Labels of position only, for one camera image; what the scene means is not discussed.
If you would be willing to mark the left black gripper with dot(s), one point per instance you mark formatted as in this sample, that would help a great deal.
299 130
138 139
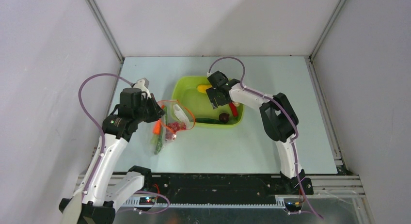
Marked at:
158 112

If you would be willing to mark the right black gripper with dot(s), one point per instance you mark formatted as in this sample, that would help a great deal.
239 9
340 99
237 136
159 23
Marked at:
215 96

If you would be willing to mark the red chili pepper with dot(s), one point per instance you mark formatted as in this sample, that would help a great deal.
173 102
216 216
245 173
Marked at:
233 109

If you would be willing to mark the orange carrot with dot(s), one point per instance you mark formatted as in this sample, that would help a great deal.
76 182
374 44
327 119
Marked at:
157 127

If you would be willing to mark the clear zip bag orange zipper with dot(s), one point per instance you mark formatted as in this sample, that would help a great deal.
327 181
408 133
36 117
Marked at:
176 118

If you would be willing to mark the red grape bunch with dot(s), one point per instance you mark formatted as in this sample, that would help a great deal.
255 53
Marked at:
172 129

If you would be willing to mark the long green cucumber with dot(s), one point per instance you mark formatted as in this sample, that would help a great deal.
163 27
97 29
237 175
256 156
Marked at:
157 140

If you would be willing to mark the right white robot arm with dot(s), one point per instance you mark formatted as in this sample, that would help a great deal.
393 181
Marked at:
277 115

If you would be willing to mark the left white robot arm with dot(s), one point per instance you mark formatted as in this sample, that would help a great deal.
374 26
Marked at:
95 202

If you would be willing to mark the yellow corn cob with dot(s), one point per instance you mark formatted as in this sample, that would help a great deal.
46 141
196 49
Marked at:
202 88

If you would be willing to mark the dark red small fruit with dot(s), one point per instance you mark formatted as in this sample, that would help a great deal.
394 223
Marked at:
224 117

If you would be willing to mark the short dark green cucumber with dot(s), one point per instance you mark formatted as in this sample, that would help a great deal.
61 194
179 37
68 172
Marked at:
209 121

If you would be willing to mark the lime green plastic basin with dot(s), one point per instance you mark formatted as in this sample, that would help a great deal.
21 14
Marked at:
185 91

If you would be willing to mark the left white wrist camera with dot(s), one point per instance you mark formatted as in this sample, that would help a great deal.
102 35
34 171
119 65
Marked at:
143 84

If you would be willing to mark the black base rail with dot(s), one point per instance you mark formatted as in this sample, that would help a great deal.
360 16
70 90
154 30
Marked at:
225 189

